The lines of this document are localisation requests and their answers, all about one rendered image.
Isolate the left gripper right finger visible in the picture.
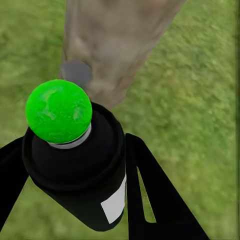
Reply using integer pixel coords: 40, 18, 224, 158
125, 133, 210, 240

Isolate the pesticide atomizer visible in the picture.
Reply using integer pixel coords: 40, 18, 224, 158
21, 59, 127, 232

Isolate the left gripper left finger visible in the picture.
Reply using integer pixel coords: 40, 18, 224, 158
0, 136, 30, 231

